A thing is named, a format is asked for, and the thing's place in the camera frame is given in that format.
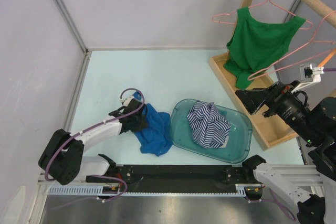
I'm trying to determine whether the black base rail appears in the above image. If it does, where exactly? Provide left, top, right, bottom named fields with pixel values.
left=86, top=164, right=263, bottom=201

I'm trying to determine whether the orange hanger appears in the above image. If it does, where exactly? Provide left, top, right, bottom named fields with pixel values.
left=318, top=48, right=336, bottom=67

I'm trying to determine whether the pink hanger of blue top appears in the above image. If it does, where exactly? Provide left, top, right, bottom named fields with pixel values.
left=247, top=10, right=335, bottom=81

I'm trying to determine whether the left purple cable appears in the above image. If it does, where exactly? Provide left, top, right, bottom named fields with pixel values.
left=44, top=88, right=145, bottom=209

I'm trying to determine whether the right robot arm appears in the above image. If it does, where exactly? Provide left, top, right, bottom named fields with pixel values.
left=235, top=81, right=335, bottom=223

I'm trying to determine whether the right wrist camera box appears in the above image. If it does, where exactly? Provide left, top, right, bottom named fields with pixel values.
left=292, top=63, right=324, bottom=93

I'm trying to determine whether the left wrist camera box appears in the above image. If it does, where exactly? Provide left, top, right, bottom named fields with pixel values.
left=120, top=95, right=141, bottom=106

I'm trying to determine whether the pink hanger of green top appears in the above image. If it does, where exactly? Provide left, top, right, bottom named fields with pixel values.
left=212, top=0, right=297, bottom=25

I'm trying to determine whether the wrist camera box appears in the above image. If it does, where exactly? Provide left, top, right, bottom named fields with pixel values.
left=120, top=95, right=141, bottom=106
left=292, top=63, right=324, bottom=93

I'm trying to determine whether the green tank top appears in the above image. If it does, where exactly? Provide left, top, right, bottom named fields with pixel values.
left=224, top=7, right=306, bottom=90

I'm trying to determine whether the white cable duct strip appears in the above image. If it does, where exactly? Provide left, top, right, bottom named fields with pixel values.
left=47, top=185, right=246, bottom=197

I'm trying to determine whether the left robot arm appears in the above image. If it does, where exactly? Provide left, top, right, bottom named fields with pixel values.
left=38, top=96, right=147, bottom=185

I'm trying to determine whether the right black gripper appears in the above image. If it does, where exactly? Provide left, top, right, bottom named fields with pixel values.
left=233, top=79, right=321, bottom=143

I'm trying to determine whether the wooden clothes rack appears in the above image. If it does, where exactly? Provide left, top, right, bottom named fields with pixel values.
left=209, top=0, right=335, bottom=150

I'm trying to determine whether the teal plastic tub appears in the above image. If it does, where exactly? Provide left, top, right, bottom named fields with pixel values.
left=170, top=99, right=253, bottom=164

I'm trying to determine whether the blue white striped tank top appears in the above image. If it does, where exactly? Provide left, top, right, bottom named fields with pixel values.
left=187, top=101, right=232, bottom=148

